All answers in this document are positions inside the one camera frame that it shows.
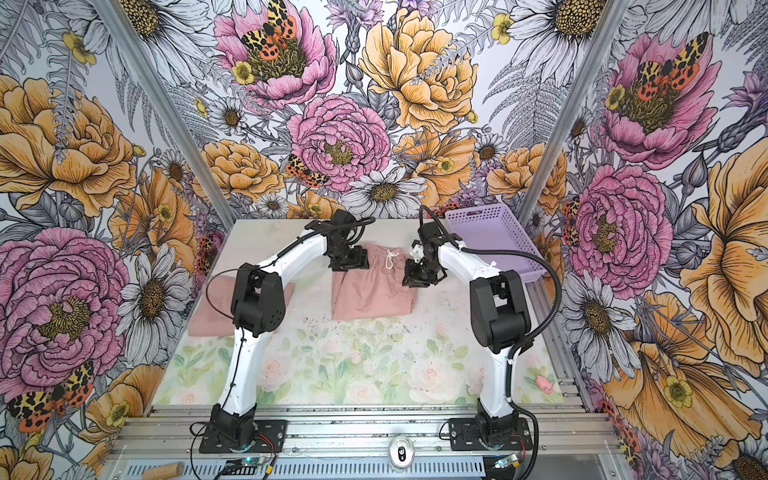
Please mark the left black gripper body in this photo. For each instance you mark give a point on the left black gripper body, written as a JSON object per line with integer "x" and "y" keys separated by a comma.
{"x": 346, "y": 255}

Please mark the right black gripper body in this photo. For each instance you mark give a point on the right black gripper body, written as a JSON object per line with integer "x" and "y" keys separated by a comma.
{"x": 424, "y": 272}

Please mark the pink shorts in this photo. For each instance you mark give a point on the pink shorts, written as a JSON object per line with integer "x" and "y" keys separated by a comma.
{"x": 375, "y": 292}

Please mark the lilac plastic laundry basket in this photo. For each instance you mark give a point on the lilac plastic laundry basket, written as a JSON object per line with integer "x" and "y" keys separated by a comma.
{"x": 495, "y": 227}

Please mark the pink t-shirt with print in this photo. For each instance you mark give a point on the pink t-shirt with print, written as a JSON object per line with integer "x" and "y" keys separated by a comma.
{"x": 210, "y": 312}

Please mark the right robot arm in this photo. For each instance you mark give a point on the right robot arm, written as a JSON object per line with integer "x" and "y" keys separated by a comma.
{"x": 499, "y": 319}

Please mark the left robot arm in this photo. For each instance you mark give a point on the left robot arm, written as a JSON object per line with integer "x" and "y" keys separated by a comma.
{"x": 238, "y": 401}

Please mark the round silver button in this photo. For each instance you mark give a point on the round silver button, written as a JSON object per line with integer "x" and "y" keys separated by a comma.
{"x": 401, "y": 452}

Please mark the green circuit board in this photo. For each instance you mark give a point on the green circuit board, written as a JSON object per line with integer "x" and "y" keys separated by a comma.
{"x": 247, "y": 466}

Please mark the wooden cork block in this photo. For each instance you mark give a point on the wooden cork block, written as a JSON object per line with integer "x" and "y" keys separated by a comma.
{"x": 164, "y": 472}

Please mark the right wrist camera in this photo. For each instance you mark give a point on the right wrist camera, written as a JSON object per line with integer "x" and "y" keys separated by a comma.
{"x": 417, "y": 251}

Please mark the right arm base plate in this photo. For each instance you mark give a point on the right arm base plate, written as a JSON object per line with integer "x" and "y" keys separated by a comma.
{"x": 487, "y": 434}

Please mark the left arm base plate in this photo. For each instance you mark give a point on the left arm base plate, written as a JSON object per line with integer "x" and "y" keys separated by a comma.
{"x": 251, "y": 436}

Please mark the aluminium front rail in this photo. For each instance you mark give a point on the aluminium front rail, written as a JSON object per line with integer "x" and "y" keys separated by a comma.
{"x": 309, "y": 431}

